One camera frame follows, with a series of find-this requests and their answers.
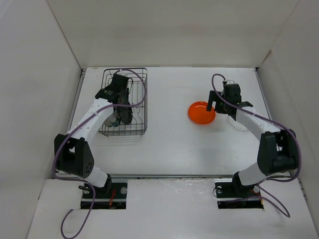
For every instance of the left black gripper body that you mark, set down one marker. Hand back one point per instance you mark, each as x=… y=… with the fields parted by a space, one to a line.
x=125 y=94

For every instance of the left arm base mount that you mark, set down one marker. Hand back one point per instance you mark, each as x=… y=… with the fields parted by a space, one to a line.
x=115 y=199

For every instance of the white plate dark rim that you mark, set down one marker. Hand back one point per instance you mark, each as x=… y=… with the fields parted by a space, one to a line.
x=116 y=120

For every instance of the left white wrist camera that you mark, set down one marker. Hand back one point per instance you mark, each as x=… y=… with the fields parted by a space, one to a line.
x=123 y=73

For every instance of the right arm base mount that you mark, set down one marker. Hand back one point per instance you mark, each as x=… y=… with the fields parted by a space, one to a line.
x=230 y=197

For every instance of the black plate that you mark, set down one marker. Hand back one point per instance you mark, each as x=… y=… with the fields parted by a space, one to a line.
x=125 y=114

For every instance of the white plate red characters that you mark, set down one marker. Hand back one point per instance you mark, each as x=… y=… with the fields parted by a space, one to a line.
x=107 y=123

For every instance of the grey wire dish rack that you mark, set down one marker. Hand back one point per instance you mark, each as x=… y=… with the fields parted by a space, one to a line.
x=137 y=84

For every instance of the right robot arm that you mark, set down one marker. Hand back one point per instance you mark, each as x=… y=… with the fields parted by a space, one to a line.
x=278 y=150

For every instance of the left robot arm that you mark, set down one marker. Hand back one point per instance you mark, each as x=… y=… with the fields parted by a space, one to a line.
x=72 y=150

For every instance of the orange plate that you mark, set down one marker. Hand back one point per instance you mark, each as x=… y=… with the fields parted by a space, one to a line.
x=198 y=114

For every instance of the aluminium rail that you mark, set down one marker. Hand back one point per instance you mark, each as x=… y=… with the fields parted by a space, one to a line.
x=278 y=175

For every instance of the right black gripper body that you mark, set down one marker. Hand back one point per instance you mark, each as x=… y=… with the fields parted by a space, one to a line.
x=223 y=103

